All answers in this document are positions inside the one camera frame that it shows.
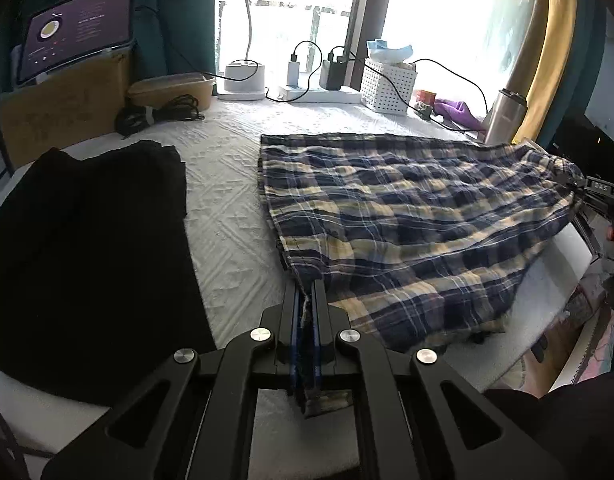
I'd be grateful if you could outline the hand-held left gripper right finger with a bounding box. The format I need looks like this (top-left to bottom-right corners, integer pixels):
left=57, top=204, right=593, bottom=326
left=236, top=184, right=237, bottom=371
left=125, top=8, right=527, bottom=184
left=309, top=280, right=534, bottom=480

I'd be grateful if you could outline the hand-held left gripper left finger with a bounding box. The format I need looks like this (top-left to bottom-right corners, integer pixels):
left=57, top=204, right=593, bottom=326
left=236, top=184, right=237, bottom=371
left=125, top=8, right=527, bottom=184
left=40, top=280, right=308, bottom=480

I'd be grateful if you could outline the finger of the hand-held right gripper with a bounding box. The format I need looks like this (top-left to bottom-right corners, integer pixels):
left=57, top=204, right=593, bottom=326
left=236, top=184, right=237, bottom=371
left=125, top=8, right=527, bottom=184
left=569, top=195, right=604, bottom=263
left=554, top=157, right=614, bottom=199

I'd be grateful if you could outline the plaid flannel shirt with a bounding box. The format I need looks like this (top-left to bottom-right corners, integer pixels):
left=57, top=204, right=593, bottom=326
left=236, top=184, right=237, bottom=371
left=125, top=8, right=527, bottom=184
left=258, top=132, right=585, bottom=418

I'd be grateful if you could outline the steel tumbler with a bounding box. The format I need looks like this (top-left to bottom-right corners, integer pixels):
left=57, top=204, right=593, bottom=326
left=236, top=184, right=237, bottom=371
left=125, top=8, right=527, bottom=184
left=484, top=87, right=530, bottom=143

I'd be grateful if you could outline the purple cloth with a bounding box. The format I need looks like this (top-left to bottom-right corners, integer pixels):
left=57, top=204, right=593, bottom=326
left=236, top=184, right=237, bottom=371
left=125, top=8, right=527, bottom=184
left=433, top=98, right=480, bottom=131

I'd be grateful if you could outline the yellow curtain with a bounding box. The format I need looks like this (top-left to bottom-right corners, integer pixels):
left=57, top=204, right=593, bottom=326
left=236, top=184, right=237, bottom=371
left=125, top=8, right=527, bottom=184
left=507, top=0, right=580, bottom=141

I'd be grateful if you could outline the teal curtain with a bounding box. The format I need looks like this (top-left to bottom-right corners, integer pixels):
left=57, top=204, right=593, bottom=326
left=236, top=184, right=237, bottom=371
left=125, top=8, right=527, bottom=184
left=0, top=0, right=218, bottom=91
left=537, top=0, right=612, bottom=146

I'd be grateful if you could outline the folded black cloth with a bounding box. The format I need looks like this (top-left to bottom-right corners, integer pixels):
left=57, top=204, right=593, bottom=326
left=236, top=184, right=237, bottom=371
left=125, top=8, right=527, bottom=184
left=0, top=140, right=218, bottom=406

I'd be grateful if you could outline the person's dark clothing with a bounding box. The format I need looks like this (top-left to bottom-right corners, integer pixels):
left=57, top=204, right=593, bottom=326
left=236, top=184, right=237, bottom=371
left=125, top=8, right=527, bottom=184
left=484, top=367, right=614, bottom=480

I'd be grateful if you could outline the white textured bedspread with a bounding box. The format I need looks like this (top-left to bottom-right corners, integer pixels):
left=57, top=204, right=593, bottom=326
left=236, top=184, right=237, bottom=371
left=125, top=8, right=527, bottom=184
left=0, top=97, right=598, bottom=466

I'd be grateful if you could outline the white perforated basket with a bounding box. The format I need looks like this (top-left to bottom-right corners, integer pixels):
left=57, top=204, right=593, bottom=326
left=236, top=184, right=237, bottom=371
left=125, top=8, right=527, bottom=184
left=359, top=57, right=419, bottom=116

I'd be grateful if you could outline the light blue face mask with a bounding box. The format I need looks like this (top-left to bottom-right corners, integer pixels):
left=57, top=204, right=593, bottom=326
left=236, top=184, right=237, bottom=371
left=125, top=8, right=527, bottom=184
left=366, top=38, right=417, bottom=66

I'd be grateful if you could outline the black charger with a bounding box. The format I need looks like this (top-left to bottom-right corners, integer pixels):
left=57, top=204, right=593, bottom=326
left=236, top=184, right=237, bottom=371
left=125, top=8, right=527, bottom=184
left=319, top=59, right=345, bottom=91

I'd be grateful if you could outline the white power strip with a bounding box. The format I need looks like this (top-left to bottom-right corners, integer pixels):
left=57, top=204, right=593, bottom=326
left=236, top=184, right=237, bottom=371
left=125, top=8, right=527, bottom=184
left=277, top=85, right=364, bottom=106

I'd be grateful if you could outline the beige lidded container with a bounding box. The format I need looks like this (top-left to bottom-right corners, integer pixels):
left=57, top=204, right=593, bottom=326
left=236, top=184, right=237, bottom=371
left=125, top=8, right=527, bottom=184
left=126, top=72, right=215, bottom=111

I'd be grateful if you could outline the white desk lamp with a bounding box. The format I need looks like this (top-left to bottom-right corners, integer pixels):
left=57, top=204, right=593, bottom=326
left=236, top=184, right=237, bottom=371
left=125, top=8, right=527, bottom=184
left=194, top=0, right=290, bottom=102

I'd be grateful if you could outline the brown cardboard box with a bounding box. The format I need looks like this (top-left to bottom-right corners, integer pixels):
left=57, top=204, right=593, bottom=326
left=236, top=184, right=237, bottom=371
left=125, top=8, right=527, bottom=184
left=0, top=45, right=135, bottom=168

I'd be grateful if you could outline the tablet with purple screen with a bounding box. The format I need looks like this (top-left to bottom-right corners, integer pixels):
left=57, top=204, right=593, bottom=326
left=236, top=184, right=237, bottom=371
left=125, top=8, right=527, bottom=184
left=14, top=0, right=138, bottom=86

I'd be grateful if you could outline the dark window frame post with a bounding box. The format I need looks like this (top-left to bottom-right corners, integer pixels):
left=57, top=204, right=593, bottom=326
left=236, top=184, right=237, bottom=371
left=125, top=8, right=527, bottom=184
left=337, top=0, right=398, bottom=91

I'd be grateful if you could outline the coiled black cable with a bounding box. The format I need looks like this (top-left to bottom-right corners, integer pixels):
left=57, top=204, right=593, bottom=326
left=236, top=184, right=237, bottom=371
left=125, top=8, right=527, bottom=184
left=114, top=94, right=205, bottom=137

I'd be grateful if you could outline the tablet's black cable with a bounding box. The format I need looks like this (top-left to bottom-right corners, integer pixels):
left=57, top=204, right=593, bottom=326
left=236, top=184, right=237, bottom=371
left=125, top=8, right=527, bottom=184
left=131, top=5, right=234, bottom=82

